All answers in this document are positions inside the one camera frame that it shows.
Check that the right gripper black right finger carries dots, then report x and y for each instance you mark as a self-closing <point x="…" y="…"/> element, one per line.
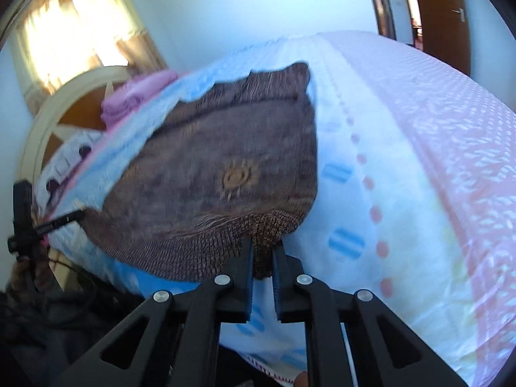
<point x="353" y="339"/>

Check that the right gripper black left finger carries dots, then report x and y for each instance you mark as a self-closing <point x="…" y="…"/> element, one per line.
<point x="170" y="339"/>

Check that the brown knitted sweater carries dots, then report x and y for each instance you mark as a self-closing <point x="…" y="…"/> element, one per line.
<point x="239" y="162"/>

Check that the dark sleeved left forearm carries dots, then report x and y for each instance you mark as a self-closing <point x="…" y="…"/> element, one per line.
<point x="43" y="334"/>

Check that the person's left hand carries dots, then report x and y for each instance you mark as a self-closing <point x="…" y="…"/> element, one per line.
<point x="32" y="272"/>

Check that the white patterned pillow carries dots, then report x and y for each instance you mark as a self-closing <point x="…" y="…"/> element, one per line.
<point x="62" y="166"/>

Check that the cream wooden headboard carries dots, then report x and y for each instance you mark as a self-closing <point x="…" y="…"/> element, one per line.
<point x="75" y="106"/>

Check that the blue printed bed blanket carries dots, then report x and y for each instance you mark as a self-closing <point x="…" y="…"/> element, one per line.
<point x="416" y="185"/>

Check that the folded purple quilt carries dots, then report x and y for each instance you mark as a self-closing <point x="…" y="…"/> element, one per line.
<point x="134" y="93"/>

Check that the beige patterned curtain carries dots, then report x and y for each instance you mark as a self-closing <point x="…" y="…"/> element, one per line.
<point x="57" y="40"/>

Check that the brown wooden door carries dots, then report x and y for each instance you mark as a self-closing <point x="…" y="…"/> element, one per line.
<point x="444" y="35"/>

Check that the silver door handle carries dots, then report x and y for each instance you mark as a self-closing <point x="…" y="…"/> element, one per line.
<point x="461" y="13"/>

